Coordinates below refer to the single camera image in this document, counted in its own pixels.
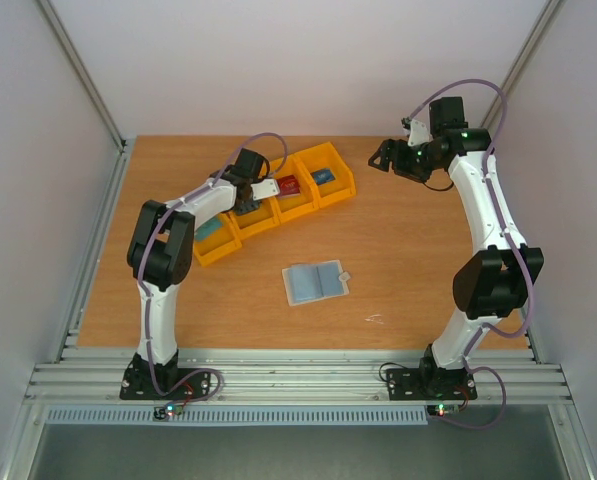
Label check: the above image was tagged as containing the teal card in bin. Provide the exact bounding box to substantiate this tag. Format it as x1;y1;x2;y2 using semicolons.
194;216;223;242

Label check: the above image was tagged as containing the right small circuit board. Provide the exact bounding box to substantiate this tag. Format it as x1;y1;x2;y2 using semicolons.
427;403;466;417

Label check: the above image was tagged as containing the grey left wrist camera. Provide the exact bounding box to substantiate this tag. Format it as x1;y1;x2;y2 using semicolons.
251;178;280;201

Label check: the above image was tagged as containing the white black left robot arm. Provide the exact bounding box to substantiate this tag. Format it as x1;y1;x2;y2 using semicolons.
119;149;271;403

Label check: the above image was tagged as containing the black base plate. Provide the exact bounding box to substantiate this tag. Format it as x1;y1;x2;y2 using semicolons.
119;368;211;401
386;368;478;401

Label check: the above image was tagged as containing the grey slotted cable duct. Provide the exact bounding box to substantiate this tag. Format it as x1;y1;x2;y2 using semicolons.
45;405;428;427

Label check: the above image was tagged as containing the aluminium front rail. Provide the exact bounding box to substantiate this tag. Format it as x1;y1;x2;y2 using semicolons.
24;347;572;405

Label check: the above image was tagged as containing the left small circuit board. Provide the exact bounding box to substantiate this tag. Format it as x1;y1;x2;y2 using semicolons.
153;404;184;421

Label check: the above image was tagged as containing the aluminium rail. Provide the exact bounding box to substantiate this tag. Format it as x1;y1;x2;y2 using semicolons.
24;347;572;405
472;144;547;364
49;139;135;363

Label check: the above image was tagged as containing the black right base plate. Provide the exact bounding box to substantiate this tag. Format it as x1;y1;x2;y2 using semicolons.
386;368;478;401

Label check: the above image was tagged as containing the red VIP card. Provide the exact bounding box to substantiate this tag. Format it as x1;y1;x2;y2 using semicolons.
277;175;301;197

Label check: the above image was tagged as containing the yellow plastic bin row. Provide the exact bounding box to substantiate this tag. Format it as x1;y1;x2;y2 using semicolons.
193;142;356;267

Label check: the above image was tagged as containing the aluminium frame post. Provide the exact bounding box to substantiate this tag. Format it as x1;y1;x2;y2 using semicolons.
480;0;565;142
34;0;127;152

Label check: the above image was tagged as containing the left side aluminium rail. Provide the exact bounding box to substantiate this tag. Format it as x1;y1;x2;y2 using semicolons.
49;139;135;363

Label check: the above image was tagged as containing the small circuit board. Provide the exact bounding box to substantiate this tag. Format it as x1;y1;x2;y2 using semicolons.
153;404;184;421
427;403;466;417

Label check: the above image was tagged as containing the right rear aluminium frame post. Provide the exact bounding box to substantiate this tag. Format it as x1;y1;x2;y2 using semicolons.
480;0;565;142

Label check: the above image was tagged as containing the left rear aluminium frame post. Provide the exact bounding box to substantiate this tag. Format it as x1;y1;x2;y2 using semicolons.
34;0;127;152

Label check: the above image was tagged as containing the right side aluminium rail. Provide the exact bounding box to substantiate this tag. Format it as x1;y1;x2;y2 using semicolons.
472;144;547;364

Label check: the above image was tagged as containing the blue card in bin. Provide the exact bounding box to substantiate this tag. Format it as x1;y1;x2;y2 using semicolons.
311;168;336;185

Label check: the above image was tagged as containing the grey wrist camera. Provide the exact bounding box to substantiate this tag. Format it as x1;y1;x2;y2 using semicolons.
251;178;280;201
401;117;430;148

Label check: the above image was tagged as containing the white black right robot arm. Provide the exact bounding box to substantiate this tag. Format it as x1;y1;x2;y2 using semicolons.
368;97;544;402

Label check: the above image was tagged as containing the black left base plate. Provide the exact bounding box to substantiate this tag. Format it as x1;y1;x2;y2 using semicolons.
119;368;211;401

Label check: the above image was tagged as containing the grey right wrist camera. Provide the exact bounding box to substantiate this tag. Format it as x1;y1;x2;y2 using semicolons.
401;117;430;148

